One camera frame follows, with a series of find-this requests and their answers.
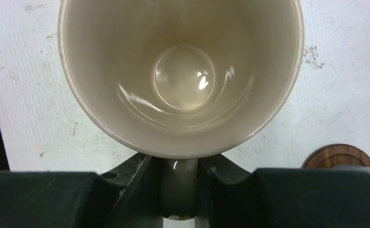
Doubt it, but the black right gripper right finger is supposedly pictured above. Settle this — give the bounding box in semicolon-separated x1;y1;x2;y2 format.
195;154;370;228

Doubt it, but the dark walnut wooden coaster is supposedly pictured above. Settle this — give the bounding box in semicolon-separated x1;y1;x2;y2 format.
302;144;370;169

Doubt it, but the large cream mug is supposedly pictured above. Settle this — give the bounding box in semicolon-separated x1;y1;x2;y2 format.
58;0;304;220

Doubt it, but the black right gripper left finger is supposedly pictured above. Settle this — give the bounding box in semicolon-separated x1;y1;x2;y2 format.
0;153;163;228

